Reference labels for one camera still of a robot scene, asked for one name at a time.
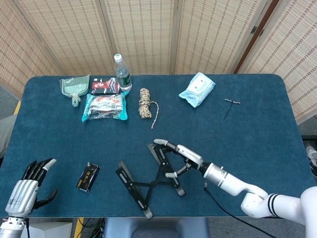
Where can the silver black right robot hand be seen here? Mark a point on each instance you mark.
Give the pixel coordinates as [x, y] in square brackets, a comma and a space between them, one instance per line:
[190, 156]

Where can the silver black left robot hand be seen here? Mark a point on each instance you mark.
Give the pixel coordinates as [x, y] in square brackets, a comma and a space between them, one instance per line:
[22, 196]

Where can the black folding stand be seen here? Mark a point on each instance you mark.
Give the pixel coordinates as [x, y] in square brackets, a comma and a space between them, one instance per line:
[124, 174]

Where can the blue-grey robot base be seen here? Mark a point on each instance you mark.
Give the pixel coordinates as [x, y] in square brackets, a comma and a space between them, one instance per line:
[158, 228]

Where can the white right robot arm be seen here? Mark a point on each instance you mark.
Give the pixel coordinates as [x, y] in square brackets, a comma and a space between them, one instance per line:
[235, 183]

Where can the blue table cloth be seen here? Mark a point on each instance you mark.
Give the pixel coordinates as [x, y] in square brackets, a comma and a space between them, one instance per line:
[223, 138]

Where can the white box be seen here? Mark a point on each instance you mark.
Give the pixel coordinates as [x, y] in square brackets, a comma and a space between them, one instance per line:
[49, 230]

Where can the light blue wet wipes pack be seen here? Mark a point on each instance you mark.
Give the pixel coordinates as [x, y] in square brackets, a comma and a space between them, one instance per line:
[198, 89]

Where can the black box with gold characters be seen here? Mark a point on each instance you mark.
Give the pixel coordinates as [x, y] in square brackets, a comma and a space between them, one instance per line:
[88, 177]

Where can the teal snack bag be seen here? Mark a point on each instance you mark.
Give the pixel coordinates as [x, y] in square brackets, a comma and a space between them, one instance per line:
[104, 106]

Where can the clear water bottle green label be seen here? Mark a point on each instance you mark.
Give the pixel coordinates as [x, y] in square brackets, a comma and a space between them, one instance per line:
[123, 79]

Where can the red and black snack packet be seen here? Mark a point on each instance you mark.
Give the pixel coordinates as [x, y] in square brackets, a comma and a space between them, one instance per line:
[104, 86]

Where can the pale green plastic dustpan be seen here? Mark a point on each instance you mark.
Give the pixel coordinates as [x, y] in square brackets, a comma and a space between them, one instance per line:
[74, 86]

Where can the grey sneaker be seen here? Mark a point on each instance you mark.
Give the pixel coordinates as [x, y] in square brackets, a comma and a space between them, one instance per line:
[312, 158]

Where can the bamboo folding screen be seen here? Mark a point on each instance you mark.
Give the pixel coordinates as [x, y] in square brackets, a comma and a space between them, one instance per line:
[143, 37]

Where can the metal screen hinge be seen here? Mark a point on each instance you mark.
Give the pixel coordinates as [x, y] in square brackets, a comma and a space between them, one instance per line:
[261, 33]
[254, 30]

